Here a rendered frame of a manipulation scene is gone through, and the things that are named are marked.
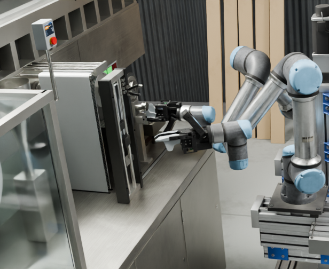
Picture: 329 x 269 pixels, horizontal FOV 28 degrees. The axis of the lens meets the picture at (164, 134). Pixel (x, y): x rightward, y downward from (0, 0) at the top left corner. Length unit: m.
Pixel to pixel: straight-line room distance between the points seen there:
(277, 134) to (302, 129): 2.79
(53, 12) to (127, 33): 0.77
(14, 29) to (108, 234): 0.94
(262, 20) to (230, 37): 0.29
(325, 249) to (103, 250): 0.89
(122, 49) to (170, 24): 2.20
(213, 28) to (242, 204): 1.57
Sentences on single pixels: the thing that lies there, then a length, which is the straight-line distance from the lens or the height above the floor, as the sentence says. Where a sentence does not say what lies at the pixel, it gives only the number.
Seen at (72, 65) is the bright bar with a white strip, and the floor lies 1.45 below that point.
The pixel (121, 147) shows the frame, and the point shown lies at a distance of 2.73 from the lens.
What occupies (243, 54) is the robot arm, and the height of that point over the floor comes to 1.35.
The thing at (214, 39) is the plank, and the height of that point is 0.80.
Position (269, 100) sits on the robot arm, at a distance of 2.65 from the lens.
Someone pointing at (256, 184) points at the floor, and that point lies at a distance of 4.77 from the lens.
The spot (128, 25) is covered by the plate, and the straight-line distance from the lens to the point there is 3.81.
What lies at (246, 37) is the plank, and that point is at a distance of 5.37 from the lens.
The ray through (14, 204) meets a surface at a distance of 1.95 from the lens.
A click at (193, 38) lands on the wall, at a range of 5.87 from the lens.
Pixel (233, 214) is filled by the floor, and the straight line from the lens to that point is 4.42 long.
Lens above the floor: 2.22
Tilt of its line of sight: 23 degrees down
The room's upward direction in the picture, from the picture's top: 7 degrees counter-clockwise
